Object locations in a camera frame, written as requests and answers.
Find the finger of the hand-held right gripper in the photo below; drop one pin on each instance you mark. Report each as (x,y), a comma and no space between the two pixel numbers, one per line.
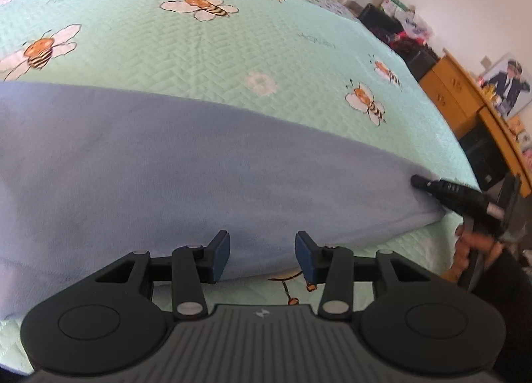
(449,189)

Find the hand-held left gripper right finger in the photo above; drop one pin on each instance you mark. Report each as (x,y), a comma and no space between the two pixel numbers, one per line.
(305,256)

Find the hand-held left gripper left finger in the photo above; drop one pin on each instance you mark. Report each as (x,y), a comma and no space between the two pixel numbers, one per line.
(220,254)

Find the light blue fleece garment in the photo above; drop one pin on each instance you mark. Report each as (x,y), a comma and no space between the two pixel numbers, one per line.
(166,171)

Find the person's right forearm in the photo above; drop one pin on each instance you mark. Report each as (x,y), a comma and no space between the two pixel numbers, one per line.
(511,283)

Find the person's right hand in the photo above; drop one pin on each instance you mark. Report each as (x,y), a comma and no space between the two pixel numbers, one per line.
(478,241)

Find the black computer case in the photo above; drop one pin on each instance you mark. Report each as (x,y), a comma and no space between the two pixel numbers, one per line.
(482,154)

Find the wooden cabinet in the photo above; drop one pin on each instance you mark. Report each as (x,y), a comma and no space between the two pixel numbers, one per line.
(453,88)

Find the child portrait picture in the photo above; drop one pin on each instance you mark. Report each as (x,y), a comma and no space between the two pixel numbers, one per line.
(509,83)

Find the black box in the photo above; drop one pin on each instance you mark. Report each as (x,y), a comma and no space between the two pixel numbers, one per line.
(422,65)
(376,19)

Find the white plastic bag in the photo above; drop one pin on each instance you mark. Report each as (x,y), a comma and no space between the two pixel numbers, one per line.
(415,25)

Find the green white carton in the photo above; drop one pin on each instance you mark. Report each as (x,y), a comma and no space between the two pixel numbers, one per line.
(392,4)

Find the green bee print bed mat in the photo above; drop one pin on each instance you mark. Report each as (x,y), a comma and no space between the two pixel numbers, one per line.
(249,34)

